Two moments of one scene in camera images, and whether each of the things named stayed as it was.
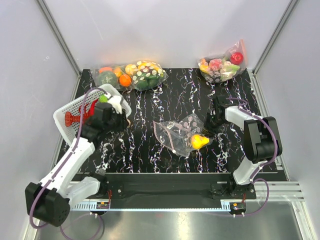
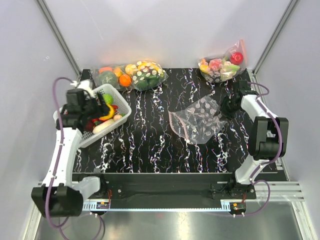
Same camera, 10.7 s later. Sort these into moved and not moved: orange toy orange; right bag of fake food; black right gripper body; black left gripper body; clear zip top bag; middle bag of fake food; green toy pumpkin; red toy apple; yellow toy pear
Moved: clear zip top bag; yellow toy pear; black right gripper body; black left gripper body
Not moved: green toy pumpkin; right bag of fake food; orange toy orange; middle bag of fake food; red toy apple
